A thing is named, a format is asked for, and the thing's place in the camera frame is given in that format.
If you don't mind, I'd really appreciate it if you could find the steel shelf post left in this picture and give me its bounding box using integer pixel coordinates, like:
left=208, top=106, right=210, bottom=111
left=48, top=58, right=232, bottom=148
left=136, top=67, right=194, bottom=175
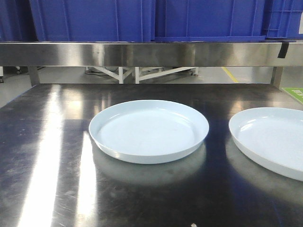
left=27, top=66, right=40, bottom=87

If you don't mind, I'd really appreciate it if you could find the black tape strip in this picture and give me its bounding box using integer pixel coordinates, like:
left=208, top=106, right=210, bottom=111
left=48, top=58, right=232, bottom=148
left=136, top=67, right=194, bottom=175
left=277, top=42, right=289, bottom=59

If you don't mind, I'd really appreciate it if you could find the steel shelf post right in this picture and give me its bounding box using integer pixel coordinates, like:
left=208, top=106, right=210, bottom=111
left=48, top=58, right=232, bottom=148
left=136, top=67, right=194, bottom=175
left=270, top=67, right=284, bottom=88

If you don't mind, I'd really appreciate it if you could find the blue plastic crate middle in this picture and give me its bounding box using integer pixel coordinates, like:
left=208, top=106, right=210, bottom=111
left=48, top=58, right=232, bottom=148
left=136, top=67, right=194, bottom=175
left=155, top=0, right=265, bottom=42

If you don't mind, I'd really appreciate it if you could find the pale blue plate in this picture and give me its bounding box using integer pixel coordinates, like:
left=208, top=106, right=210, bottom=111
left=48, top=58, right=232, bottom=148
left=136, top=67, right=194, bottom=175
left=229, top=107, right=303, bottom=181
left=89, top=100, right=209, bottom=164

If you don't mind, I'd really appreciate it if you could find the steel shelf post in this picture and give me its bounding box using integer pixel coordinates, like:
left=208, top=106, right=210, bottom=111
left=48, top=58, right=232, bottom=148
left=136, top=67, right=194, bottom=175
left=27, top=66, right=40, bottom=87
left=270, top=67, right=284, bottom=88

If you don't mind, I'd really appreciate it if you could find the blue plastic crate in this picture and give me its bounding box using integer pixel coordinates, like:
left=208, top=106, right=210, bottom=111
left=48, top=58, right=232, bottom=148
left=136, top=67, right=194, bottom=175
left=30, top=0, right=156, bottom=43
left=155, top=0, right=265, bottom=42
left=261, top=0, right=303, bottom=40

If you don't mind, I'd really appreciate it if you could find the blue plastic crate left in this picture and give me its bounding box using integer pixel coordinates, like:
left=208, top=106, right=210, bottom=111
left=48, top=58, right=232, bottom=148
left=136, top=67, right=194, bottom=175
left=30, top=0, right=156, bottom=43

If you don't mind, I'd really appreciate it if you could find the blue crate far left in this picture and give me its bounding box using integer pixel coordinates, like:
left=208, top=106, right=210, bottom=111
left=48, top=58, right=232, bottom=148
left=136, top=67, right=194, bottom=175
left=0, top=0, right=36, bottom=42

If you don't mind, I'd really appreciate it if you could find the blue plastic crate right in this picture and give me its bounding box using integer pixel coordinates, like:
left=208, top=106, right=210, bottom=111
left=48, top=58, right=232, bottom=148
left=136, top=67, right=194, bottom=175
left=261, top=0, right=303, bottom=40

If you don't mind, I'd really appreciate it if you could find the white metal frame stand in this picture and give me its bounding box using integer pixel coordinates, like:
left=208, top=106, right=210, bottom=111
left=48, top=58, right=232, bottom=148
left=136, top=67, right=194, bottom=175
left=84, top=67, right=199, bottom=84

